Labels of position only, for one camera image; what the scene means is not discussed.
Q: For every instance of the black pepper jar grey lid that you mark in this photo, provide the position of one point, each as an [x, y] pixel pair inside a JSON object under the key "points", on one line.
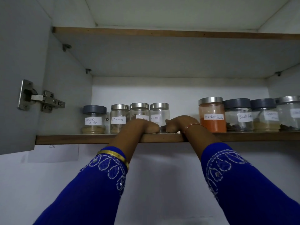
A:
{"points": [[238, 114]]}

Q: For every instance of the person's left forearm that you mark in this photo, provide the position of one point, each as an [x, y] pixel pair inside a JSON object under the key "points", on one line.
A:
{"points": [[126, 145]]}

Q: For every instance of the person's right forearm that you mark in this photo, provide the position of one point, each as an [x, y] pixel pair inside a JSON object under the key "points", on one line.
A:
{"points": [[201, 142]]}

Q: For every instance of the steel-lid brown pods spice jar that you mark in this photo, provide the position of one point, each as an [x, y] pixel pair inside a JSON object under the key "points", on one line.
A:
{"points": [[140, 110]]}

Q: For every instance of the brown wooden cabinet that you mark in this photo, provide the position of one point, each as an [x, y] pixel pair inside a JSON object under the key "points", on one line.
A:
{"points": [[164, 56]]}

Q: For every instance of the metal cabinet door hinge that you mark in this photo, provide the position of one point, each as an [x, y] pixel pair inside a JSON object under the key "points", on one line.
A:
{"points": [[44, 98]]}

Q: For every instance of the white cabinet shelf board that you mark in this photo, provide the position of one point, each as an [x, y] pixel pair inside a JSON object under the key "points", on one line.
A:
{"points": [[175, 56]]}

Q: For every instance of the gold bangle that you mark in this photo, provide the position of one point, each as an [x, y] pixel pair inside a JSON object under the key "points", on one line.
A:
{"points": [[112, 155]]}

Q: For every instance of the red chilli powder jar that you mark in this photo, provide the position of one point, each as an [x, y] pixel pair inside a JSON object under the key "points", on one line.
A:
{"points": [[212, 114]]}

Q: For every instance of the garam masala jar grey lid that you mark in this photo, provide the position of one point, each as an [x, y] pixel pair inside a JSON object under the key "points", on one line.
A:
{"points": [[264, 114]]}

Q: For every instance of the black pepper jar steel lid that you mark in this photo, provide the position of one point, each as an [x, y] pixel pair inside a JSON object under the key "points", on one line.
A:
{"points": [[289, 112]]}

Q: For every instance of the person's left hand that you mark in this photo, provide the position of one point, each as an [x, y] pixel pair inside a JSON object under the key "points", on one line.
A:
{"points": [[140, 127]]}

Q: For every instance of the steel-lid cinnamon jar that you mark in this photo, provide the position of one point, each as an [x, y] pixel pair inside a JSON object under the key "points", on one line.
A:
{"points": [[119, 114]]}

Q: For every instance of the person's right hand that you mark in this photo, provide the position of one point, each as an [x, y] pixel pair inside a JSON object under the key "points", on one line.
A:
{"points": [[181, 124]]}

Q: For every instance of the grey-lid coriander powder jar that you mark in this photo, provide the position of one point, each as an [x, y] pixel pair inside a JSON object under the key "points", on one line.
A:
{"points": [[94, 117]]}

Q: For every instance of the brown wooden cabinet door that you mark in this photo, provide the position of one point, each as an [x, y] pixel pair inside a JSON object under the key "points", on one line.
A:
{"points": [[21, 44]]}

